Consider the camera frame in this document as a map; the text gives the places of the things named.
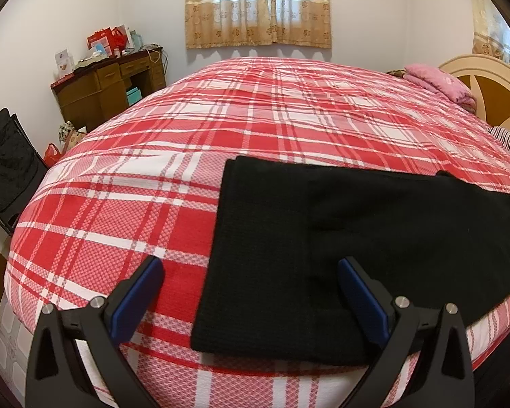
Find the cream and brown headboard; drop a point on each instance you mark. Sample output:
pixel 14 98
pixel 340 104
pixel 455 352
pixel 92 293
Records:
pixel 493 93

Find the red plastic bag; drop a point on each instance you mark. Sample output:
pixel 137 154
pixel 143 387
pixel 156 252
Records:
pixel 52 156

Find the bed with red plaid sheet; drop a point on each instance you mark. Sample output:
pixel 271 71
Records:
pixel 195 136

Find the long beige floral curtain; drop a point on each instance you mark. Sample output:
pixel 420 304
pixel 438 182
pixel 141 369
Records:
pixel 491 34

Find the red gift bag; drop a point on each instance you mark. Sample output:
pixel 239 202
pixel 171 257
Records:
pixel 104 42

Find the white printed card box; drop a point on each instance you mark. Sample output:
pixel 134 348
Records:
pixel 63 63

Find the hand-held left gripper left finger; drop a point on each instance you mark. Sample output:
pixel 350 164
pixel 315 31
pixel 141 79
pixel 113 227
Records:
pixel 138 291

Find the black pants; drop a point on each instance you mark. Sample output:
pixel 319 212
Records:
pixel 301 242

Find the black folding chair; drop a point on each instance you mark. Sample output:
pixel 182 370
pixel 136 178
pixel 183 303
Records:
pixel 8 165

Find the pale teal paper bag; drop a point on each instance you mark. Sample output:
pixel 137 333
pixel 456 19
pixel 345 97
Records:
pixel 136 40

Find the pink folded blanket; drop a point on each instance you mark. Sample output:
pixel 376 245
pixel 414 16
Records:
pixel 437 80

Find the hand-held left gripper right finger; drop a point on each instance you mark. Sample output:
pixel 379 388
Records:
pixel 361 295

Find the teal box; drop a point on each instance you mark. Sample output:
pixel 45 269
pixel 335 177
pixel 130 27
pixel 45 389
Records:
pixel 133 95

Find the beige floral window curtain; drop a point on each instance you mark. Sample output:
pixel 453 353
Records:
pixel 255 21

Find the patterned shopping bag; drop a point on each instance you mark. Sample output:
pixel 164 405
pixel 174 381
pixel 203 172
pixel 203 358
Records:
pixel 71 136

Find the brown wooden desk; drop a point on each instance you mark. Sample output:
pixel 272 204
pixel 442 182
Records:
pixel 93 93

